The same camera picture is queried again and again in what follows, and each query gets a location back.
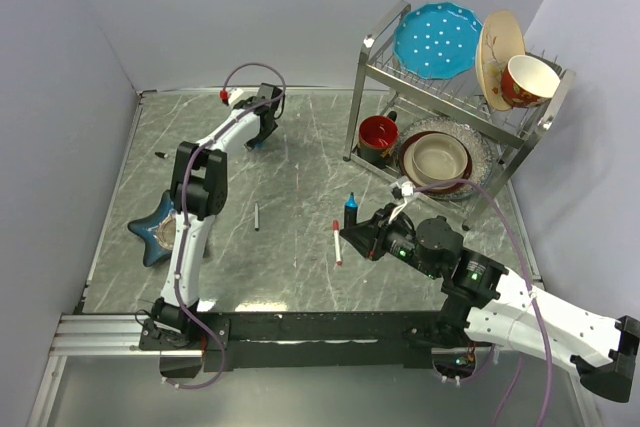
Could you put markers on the white thin pen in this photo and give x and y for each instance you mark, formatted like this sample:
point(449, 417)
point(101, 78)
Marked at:
point(256, 216)

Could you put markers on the black blue highlighter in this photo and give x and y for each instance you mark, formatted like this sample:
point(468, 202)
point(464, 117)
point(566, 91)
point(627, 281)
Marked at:
point(350, 211)

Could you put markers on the steel dish rack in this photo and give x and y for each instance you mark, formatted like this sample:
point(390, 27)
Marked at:
point(512, 135)

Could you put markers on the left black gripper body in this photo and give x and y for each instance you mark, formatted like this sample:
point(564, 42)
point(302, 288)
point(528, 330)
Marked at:
point(251, 144)

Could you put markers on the cream floral plate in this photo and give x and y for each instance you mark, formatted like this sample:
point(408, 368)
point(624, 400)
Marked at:
point(500, 39)

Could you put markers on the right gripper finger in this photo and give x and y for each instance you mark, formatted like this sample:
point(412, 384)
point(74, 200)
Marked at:
point(362, 242)
point(371, 230)

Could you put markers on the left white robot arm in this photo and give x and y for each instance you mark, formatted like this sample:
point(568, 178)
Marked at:
point(199, 190)

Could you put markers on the white red acrylic marker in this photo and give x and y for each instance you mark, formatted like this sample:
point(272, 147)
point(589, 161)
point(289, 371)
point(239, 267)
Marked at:
point(337, 247)

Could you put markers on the red black mug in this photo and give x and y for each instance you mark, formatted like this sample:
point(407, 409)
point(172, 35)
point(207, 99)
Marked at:
point(377, 136)

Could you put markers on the blue polka dot plate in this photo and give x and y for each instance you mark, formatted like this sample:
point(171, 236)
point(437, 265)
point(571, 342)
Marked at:
point(437, 41)

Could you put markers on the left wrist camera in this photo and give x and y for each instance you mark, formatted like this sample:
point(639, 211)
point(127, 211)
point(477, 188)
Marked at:
point(229, 96)

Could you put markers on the beige bowl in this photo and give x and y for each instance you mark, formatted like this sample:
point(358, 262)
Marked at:
point(438, 157)

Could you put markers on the red floral bowl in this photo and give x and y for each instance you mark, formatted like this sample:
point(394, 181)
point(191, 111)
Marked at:
point(528, 82)

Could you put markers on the black base bar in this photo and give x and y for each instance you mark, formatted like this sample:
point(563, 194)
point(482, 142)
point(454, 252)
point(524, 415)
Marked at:
point(307, 339)

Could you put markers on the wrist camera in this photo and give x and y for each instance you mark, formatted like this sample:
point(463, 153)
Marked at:
point(229, 96)
point(403, 193)

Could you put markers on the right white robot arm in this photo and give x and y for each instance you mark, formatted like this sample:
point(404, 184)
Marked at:
point(487, 302)

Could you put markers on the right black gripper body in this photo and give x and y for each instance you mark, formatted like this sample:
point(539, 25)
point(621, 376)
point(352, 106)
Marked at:
point(393, 234)

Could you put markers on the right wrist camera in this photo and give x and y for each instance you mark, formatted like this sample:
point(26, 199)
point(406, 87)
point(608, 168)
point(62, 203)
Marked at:
point(403, 193)

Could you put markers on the glass patterned plate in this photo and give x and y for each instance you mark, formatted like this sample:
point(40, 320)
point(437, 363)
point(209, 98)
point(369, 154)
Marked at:
point(481, 158)

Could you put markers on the red rimmed plate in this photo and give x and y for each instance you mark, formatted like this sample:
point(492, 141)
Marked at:
point(446, 186)

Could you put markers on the blue star dish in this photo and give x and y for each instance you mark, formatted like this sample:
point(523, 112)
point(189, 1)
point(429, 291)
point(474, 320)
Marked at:
point(156, 231)

